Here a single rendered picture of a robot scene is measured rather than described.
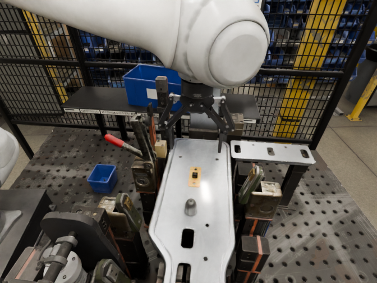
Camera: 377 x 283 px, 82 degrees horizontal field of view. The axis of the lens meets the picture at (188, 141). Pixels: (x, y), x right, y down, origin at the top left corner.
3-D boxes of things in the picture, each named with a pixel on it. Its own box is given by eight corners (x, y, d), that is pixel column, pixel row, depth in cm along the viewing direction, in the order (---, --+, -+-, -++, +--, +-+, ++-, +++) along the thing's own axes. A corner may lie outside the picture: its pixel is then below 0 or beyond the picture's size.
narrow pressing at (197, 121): (217, 130, 90) (226, 42, 69) (189, 128, 91) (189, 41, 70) (217, 129, 90) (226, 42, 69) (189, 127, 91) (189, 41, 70)
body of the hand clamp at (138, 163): (160, 229, 88) (151, 169, 66) (143, 227, 89) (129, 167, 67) (163, 216, 93) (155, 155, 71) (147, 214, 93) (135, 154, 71)
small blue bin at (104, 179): (111, 195, 101) (107, 182, 96) (91, 193, 102) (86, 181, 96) (120, 177, 110) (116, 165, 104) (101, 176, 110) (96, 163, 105)
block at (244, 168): (253, 226, 89) (269, 181, 72) (225, 223, 90) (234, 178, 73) (251, 206, 97) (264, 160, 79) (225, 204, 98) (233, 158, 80)
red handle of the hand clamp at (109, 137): (152, 163, 66) (103, 137, 61) (149, 167, 67) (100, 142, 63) (155, 154, 69) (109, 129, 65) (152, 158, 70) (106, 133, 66)
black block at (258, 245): (256, 301, 70) (281, 263, 51) (223, 297, 71) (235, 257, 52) (253, 274, 76) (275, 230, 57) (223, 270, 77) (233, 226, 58)
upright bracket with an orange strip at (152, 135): (162, 204, 97) (149, 106, 66) (159, 204, 97) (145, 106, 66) (163, 199, 100) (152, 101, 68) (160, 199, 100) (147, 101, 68)
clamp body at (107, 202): (147, 283, 74) (128, 223, 50) (114, 279, 75) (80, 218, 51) (153, 255, 81) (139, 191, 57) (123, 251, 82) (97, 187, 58)
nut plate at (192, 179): (200, 187, 67) (200, 185, 66) (187, 186, 67) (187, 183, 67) (201, 167, 74) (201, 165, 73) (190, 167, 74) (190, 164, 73)
